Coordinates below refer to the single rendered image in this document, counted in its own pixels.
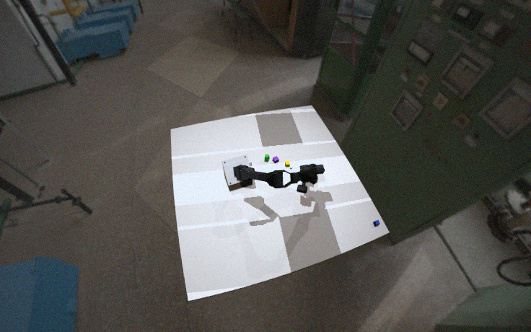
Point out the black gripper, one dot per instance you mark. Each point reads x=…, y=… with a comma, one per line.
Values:
x=302, y=188

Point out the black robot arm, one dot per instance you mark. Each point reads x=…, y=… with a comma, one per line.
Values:
x=275, y=178

